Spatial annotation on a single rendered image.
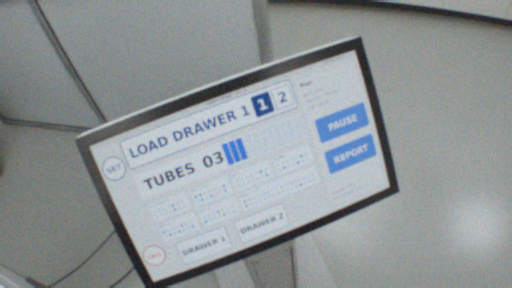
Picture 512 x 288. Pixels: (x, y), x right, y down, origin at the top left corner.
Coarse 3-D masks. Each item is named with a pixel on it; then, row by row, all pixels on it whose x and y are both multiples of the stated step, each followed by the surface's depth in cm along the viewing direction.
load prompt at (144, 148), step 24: (240, 96) 62; (264, 96) 63; (288, 96) 64; (192, 120) 61; (216, 120) 62; (240, 120) 63; (120, 144) 60; (144, 144) 61; (168, 144) 61; (192, 144) 62
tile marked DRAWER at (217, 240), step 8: (208, 232) 66; (216, 232) 66; (224, 232) 66; (184, 240) 65; (192, 240) 65; (200, 240) 66; (208, 240) 66; (216, 240) 66; (224, 240) 66; (176, 248) 65; (184, 248) 65; (192, 248) 66; (200, 248) 66; (208, 248) 66; (216, 248) 66; (224, 248) 67; (184, 256) 66; (192, 256) 66; (200, 256) 66; (208, 256) 66; (184, 264) 66
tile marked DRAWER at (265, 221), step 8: (272, 208) 67; (280, 208) 67; (248, 216) 66; (256, 216) 67; (264, 216) 67; (272, 216) 67; (280, 216) 68; (240, 224) 66; (248, 224) 67; (256, 224) 67; (264, 224) 67; (272, 224) 68; (280, 224) 68; (288, 224) 68; (240, 232) 67; (248, 232) 67; (256, 232) 67; (264, 232) 68; (240, 240) 67; (248, 240) 67
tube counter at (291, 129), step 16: (272, 128) 64; (288, 128) 65; (304, 128) 65; (224, 144) 63; (240, 144) 64; (256, 144) 64; (272, 144) 65; (208, 160) 63; (224, 160) 64; (240, 160) 64
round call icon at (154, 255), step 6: (150, 246) 64; (156, 246) 64; (162, 246) 64; (144, 252) 64; (150, 252) 64; (156, 252) 64; (162, 252) 65; (144, 258) 64; (150, 258) 64; (156, 258) 65; (162, 258) 65; (168, 258) 65; (150, 264) 65; (156, 264) 65; (162, 264) 65
